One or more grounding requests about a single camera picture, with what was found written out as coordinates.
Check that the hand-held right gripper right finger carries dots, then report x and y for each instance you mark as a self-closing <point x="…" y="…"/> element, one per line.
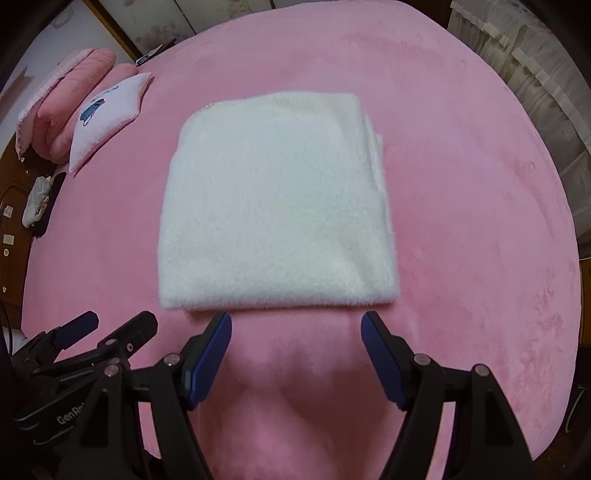
<point x="383" y="360"/>

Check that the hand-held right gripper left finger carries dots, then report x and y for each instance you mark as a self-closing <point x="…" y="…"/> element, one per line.
<point x="212" y="355"/>

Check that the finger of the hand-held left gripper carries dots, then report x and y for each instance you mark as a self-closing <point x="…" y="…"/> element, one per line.
<point x="76" y="327"/>
<point x="134" y="327"/>

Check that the white fuzzy sweater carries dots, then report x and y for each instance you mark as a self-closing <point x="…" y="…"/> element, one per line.
<point x="277" y="207"/>

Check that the wooden headboard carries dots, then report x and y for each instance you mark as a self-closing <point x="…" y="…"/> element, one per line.
<point x="11" y="217"/>

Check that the black cloth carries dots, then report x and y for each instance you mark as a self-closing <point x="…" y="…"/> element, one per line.
<point x="55" y="198"/>

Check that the white soft toy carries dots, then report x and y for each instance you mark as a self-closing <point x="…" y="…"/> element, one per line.
<point x="37" y="198"/>

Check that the pink fleece blanket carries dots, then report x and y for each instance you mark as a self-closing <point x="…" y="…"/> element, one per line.
<point x="461" y="207"/>

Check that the pale pillow with blue print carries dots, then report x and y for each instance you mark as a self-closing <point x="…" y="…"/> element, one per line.
<point x="106" y="120"/>

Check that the pink folded quilt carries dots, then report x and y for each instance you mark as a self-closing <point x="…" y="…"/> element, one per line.
<point x="69" y="83"/>

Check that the small dark object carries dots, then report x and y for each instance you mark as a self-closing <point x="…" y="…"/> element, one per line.
<point x="150" y="53"/>

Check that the wooden wardrobe with floral doors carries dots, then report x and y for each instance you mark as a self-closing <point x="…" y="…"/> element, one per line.
<point x="152" y="18"/>

